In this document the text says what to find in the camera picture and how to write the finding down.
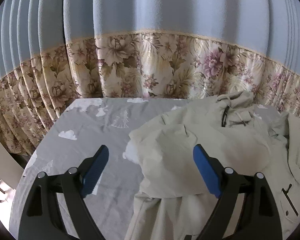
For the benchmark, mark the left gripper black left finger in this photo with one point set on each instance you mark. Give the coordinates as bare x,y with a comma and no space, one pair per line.
41,217

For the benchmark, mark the light green jacket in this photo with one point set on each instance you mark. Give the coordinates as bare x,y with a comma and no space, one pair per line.
173,200

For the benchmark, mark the blue floral curtain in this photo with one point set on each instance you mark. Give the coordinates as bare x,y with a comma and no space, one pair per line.
53,52

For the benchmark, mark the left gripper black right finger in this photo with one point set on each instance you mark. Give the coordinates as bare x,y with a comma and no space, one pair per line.
258,217

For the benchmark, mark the grey polar bear bedsheet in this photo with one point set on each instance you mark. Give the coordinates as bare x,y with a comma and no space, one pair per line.
77,134

